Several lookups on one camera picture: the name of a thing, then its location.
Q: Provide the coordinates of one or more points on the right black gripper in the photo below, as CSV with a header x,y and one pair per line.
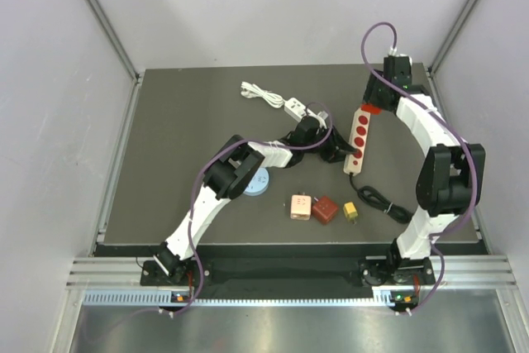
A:
x,y
371,97

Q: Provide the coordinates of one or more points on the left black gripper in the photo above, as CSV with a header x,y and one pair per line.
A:
x,y
335,148

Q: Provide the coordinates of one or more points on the cream power strip red sockets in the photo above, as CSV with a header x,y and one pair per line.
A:
x,y
358,140

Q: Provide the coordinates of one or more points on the yellow cube plug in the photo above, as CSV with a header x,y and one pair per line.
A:
x,y
350,212

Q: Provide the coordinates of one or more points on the white power strip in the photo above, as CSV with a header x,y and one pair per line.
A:
x,y
295,109

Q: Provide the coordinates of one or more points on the brown cube plug adapter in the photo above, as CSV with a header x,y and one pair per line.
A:
x,y
324,210

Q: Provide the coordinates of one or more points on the pink cube plug adapter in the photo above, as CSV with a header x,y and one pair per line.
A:
x,y
300,207

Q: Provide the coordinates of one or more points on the round light blue socket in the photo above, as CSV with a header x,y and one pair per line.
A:
x,y
258,184

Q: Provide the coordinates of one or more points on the red cube plug adapter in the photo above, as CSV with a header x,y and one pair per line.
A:
x,y
369,108

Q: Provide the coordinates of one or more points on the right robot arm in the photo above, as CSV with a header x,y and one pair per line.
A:
x,y
449,181

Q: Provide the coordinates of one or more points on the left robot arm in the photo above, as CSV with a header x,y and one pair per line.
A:
x,y
227,175

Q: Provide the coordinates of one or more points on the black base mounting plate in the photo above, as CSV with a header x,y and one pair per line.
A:
x,y
358,272

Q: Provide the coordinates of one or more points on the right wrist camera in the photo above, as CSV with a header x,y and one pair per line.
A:
x,y
393,51

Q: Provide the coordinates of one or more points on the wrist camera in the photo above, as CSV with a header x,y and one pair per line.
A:
x,y
322,117
393,51

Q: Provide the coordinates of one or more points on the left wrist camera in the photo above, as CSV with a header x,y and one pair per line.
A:
x,y
322,117

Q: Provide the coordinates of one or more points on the slotted cable duct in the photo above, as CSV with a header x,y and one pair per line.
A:
x,y
177,299

